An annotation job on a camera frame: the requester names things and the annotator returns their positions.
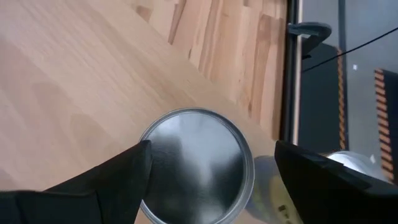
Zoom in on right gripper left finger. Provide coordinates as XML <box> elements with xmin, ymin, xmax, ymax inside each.
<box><xmin>0</xmin><ymin>139</ymin><xmax>154</xmax><ymax>224</ymax></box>

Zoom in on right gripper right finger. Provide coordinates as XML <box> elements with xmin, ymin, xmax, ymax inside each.
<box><xmin>274</xmin><ymin>139</ymin><xmax>398</xmax><ymax>224</ymax></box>

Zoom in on tall tin can olive label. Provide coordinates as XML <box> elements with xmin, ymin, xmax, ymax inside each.
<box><xmin>138</xmin><ymin>107</ymin><xmax>256</xmax><ymax>224</ymax></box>

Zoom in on black mat hazard stripes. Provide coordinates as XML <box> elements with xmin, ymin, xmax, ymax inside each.
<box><xmin>298</xmin><ymin>43</ymin><xmax>348</xmax><ymax>150</ymax></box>
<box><xmin>374</xmin><ymin>68</ymin><xmax>398</xmax><ymax>184</ymax></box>

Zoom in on black table clamp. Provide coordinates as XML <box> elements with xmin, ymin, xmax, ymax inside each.
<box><xmin>287</xmin><ymin>22</ymin><xmax>333</xmax><ymax>60</ymax></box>

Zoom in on wooden shelf black metal frame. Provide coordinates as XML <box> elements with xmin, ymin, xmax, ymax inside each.
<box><xmin>0</xmin><ymin>0</ymin><xmax>277</xmax><ymax>224</ymax></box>

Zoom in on black metal table frame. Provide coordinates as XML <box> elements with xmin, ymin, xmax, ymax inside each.
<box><xmin>279</xmin><ymin>0</ymin><xmax>304</xmax><ymax>146</ymax></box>

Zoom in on long black floor cable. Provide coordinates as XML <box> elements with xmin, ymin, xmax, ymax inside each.
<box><xmin>301</xmin><ymin>26</ymin><xmax>398</xmax><ymax>73</ymax></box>

